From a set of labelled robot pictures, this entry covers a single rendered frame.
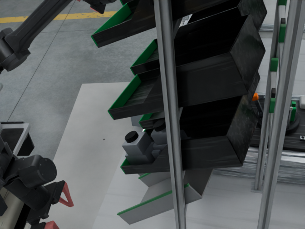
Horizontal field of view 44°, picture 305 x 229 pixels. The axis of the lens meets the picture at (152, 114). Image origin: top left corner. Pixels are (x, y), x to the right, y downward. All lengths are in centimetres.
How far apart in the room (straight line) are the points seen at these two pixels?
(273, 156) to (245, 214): 53
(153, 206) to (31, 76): 284
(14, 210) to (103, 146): 37
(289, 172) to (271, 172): 54
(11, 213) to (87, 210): 29
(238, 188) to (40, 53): 302
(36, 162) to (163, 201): 30
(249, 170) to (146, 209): 44
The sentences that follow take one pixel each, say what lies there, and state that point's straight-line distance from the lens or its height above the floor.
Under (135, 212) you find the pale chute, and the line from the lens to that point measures 94.
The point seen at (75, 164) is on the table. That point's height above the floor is 86.
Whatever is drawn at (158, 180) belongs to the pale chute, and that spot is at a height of 103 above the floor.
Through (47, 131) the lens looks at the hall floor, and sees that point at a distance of 292.
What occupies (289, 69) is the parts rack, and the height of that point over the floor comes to 152.
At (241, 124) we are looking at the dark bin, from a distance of 71.
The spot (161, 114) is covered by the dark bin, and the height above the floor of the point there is 120.
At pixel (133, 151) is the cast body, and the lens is 81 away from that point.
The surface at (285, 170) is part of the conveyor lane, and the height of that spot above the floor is 92.
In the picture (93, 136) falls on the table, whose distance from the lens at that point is 145.
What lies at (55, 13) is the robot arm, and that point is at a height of 138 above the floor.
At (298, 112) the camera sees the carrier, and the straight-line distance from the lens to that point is 135.
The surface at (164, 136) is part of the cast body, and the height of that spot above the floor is 128.
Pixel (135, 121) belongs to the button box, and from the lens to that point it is 137.
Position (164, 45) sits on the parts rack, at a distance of 54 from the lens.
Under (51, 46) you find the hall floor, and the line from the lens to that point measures 401.
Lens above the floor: 181
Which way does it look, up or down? 40 degrees down
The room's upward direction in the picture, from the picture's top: 7 degrees counter-clockwise
